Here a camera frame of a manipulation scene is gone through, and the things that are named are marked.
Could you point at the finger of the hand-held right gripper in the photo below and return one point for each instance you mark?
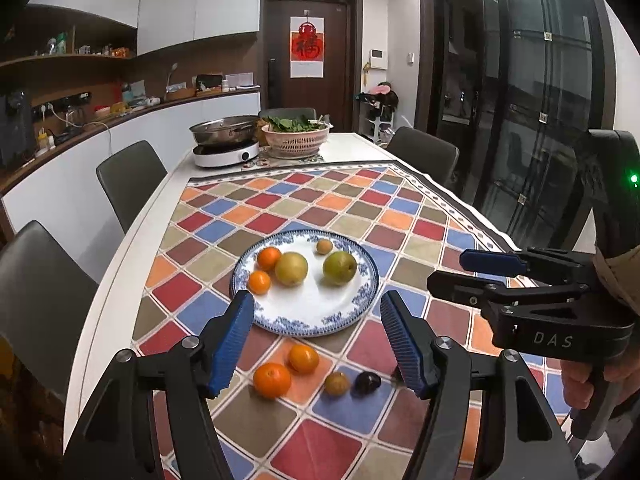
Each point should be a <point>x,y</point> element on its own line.
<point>455,285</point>
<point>487,261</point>

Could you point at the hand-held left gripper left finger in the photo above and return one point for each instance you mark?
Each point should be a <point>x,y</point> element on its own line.
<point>231,345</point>

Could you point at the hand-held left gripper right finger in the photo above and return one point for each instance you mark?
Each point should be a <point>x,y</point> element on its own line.
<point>405,345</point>

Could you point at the dark plum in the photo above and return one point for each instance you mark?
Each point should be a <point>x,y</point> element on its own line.
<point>367,381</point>

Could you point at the large orange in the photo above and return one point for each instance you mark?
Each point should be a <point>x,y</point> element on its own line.
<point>272,380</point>

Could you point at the small orange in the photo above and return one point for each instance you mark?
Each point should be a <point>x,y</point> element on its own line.
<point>259,281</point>

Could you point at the blue rimmed white plate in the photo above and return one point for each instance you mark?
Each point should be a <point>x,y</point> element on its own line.
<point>310,310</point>

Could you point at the yellow pear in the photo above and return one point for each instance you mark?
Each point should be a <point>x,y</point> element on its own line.
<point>291,269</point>

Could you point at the green pear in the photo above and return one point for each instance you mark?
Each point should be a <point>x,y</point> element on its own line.
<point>339,268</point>

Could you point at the small brown kiwi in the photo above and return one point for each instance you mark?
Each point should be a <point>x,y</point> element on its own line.
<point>324,246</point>

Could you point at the person's right forearm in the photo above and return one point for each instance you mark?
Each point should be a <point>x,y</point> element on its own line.
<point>620,280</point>

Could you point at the person's right hand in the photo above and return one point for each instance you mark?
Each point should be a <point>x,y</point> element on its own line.
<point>575,385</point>

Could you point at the grey dining chair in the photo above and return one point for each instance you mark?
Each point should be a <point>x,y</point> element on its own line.
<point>287,112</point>
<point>132,180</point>
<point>40,300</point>
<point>425,152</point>

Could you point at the sliding glass door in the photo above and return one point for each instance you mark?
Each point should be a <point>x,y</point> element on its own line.
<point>510,110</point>

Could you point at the colourful checkered tablecloth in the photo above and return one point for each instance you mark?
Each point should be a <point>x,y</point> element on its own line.
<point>300,205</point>

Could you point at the white induction cooker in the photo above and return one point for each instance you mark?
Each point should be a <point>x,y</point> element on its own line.
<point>225,155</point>

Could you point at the pink plastic basket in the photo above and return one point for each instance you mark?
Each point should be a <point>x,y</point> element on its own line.
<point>295,142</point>

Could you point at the steel pot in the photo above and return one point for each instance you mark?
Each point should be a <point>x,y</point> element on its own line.
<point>225,130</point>

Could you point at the white lower cabinets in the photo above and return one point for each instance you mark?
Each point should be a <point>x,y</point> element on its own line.
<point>100,160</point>

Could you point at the white cabinets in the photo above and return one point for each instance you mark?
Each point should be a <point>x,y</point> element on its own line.
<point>100,160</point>
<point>190,5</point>

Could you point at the green leafy vegetables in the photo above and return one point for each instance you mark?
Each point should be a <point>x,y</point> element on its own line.
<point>292,124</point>

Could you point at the white intercom panel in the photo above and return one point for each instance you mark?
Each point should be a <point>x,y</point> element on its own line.
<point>378,58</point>

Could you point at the dark brown door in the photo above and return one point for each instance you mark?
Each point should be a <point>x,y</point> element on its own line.
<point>340,60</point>

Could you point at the teal kitchen appliance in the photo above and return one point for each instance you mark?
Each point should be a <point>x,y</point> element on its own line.
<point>132,95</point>

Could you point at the white desk lamp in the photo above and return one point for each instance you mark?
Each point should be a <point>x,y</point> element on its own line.
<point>172,77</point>

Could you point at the yellow bottle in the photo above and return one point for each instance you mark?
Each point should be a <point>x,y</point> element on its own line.
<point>44,140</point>

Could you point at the black power strip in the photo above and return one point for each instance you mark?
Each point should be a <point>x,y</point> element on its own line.
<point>60,102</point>

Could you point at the black water dispenser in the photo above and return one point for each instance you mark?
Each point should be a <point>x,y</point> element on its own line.
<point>15,127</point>

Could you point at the white upper cabinets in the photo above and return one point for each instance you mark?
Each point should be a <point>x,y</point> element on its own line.
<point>190,5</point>

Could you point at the red and white wall calendar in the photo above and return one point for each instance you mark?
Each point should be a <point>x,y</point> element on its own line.
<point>306,47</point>

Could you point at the wooden wall shelf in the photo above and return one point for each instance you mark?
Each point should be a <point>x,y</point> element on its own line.
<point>65,57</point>

